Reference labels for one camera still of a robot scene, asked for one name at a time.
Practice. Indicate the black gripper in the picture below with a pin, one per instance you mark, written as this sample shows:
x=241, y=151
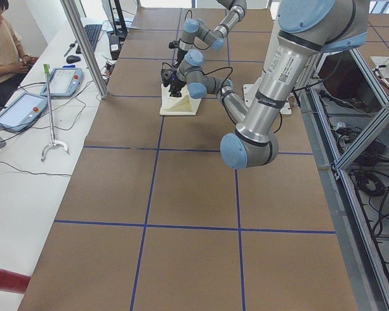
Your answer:
x=176, y=85

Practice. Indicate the cream long-sleeve cat shirt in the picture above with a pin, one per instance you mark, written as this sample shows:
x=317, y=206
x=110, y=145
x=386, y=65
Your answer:
x=178, y=106

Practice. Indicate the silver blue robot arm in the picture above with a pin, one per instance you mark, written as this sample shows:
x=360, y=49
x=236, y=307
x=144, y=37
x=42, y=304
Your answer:
x=214, y=38
x=302, y=29

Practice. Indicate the black keyboard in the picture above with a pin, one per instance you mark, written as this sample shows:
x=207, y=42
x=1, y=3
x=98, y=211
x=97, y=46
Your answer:
x=93, y=32

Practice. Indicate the far blue teach pendant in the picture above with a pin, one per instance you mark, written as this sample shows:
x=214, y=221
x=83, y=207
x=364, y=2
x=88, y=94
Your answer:
x=64, y=81

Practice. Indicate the blue teach pendant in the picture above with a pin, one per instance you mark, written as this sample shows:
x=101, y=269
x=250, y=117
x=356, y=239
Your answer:
x=23, y=112
x=64, y=81

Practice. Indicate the black computer mouse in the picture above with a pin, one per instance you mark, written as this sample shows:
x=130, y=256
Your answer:
x=72, y=59

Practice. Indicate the metal reacher grabber stick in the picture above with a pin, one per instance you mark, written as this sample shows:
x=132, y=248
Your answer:
x=54, y=143

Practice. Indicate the near blue teach pendant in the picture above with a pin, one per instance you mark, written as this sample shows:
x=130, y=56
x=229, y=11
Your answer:
x=23, y=112

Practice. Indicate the seated person beige shirt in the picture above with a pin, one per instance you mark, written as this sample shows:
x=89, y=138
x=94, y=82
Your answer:
x=15, y=62

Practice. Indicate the red cylinder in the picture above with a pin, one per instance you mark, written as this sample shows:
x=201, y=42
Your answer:
x=13, y=282

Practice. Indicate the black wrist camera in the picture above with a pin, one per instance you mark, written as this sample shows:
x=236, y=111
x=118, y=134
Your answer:
x=167, y=77
x=173, y=44

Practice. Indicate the aluminium frame post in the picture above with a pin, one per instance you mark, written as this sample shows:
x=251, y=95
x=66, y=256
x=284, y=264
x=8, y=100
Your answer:
x=74, y=19

